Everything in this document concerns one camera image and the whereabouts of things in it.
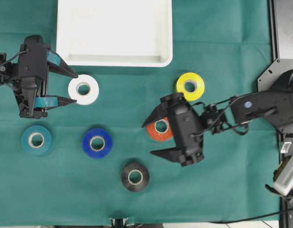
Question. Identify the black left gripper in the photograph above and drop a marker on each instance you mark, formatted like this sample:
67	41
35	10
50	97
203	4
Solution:
32	72

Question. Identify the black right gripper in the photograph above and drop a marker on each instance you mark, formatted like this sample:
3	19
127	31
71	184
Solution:
185	127

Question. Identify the white tape roll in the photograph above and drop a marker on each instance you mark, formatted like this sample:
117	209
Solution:
84	89

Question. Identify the yellow tape roll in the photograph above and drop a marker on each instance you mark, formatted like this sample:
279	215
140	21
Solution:
196	80

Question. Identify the black tape roll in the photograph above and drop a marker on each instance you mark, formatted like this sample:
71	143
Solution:
135	177

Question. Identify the teal tape roll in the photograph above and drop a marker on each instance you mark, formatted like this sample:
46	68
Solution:
36	140

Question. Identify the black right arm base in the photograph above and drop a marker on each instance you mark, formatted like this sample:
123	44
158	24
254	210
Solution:
279	71

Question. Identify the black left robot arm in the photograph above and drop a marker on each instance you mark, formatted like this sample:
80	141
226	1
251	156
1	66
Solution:
8	70

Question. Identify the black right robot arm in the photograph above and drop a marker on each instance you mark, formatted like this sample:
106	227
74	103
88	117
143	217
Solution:
275	105

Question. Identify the red tape roll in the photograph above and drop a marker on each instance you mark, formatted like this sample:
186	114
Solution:
160	130

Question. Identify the blue tape roll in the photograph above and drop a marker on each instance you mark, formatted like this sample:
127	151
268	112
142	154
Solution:
97	143

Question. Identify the white plastic tray case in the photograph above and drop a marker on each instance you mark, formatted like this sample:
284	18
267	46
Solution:
115	33

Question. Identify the green table cloth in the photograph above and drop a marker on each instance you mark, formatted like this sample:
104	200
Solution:
227	42

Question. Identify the white perforated box device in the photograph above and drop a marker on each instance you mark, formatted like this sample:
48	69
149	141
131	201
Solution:
284	182

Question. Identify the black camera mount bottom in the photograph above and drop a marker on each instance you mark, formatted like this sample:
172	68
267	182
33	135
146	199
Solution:
118	222

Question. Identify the aluminium frame rail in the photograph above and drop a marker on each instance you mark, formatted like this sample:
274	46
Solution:
281	21

